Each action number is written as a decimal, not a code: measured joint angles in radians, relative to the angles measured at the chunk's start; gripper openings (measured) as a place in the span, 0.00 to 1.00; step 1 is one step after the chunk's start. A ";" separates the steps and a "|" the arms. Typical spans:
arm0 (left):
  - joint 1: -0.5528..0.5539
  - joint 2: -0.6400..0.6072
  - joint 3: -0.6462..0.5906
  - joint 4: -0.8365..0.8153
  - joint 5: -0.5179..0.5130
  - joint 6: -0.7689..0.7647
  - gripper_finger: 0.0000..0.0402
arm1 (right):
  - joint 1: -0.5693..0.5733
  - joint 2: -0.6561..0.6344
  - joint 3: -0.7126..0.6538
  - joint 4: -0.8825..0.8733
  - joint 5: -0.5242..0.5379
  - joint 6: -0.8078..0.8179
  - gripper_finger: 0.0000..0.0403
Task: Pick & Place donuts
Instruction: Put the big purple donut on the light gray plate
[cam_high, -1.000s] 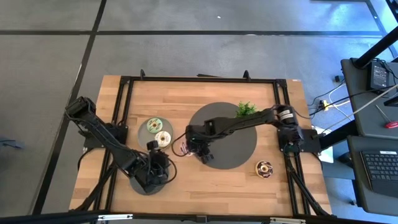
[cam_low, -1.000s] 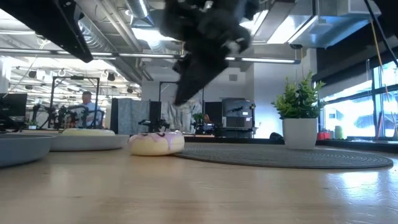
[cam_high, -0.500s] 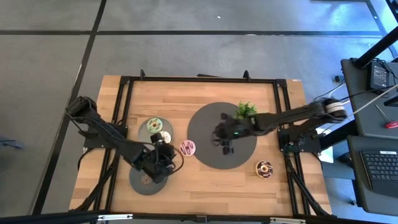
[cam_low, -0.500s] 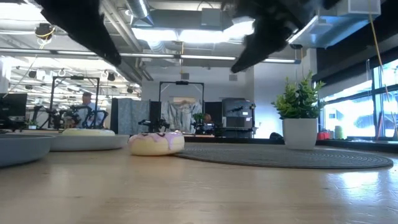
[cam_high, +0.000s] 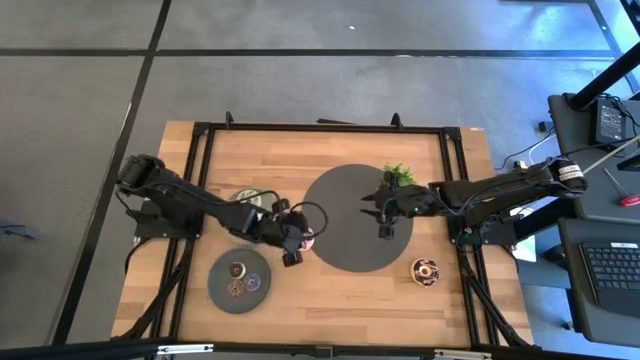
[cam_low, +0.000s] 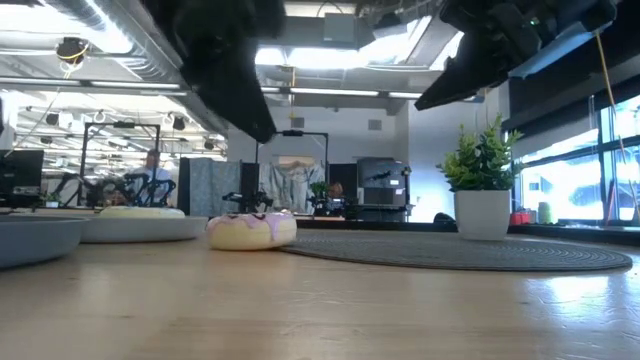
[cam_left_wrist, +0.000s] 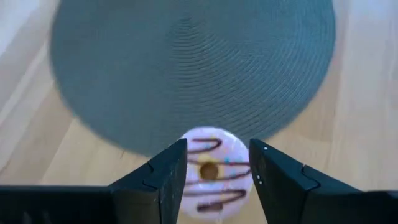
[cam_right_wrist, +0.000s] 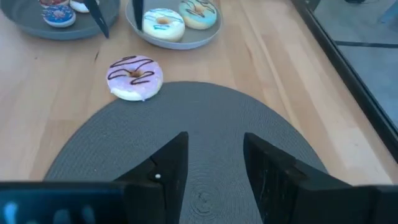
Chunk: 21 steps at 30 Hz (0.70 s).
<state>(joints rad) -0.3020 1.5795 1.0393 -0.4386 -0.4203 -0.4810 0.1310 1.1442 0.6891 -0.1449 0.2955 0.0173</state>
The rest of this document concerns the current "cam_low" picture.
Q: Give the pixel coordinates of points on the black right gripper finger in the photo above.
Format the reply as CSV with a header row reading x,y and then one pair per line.
x,y
460,80

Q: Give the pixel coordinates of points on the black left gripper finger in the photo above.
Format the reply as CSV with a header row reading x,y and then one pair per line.
x,y
235,100

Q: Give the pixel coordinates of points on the pink iced donut chocolate drizzle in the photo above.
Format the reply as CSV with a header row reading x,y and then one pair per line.
x,y
250,237

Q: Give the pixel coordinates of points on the white iced donut chocolate drizzle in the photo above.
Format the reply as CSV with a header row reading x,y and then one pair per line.
x,y
140,212

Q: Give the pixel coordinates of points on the background black robot arm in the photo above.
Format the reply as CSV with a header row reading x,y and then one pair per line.
x,y
247,200

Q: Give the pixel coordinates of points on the grey partition panel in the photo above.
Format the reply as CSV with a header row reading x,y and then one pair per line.
x,y
210,185

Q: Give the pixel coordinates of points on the ceiling light strip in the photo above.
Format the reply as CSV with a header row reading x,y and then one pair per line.
x,y
100,85
335,92

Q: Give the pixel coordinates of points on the draped grey cloth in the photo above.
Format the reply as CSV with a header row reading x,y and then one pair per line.
x,y
290,185

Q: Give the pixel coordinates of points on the person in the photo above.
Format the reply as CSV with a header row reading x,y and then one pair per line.
x,y
336,190
152,175

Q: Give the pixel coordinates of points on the black cabinet machine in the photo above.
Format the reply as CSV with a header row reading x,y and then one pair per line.
x,y
382,180

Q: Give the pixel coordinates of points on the green plant in white pot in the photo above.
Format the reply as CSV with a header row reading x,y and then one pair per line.
x,y
482,215

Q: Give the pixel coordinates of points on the black ceiling fixture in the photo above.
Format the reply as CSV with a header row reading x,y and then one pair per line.
x,y
72,50

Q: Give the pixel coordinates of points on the red small object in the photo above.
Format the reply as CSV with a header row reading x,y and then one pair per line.
x,y
520,218

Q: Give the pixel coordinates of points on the light grey round plate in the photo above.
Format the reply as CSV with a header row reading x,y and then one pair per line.
x,y
150,230

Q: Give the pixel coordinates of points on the green small object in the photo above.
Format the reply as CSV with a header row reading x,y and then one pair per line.
x,y
545,212

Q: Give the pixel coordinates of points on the grey round woven mat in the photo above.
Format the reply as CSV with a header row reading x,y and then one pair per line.
x,y
425,252

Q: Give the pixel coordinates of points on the black monitor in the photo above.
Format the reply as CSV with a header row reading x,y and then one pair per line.
x,y
20,175

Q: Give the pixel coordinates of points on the grey bowl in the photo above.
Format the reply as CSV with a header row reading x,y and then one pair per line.
x,y
35,240

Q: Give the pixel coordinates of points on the black gantry frame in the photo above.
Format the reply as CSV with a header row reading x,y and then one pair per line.
x,y
120,125
292,133

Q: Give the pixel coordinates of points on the silver ventilation duct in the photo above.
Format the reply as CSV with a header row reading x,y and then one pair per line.
x,y
150,45

